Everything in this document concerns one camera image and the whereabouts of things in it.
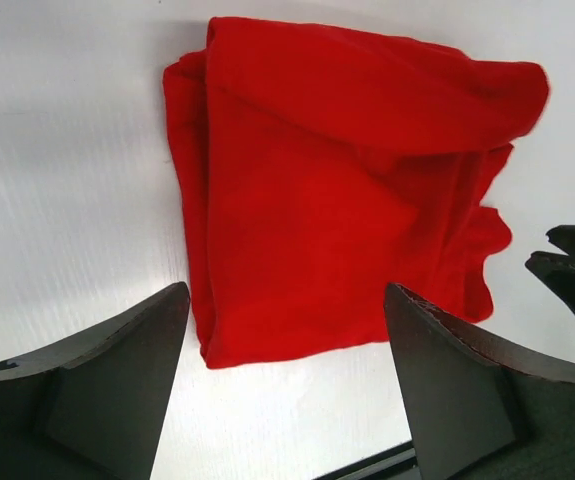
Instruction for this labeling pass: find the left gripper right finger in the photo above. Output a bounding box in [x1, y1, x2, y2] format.
[384, 284, 575, 479]

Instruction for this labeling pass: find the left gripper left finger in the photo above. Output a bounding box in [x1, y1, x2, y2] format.
[0, 282, 190, 479]

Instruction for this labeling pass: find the red t shirt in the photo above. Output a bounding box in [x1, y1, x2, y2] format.
[162, 17, 549, 369]

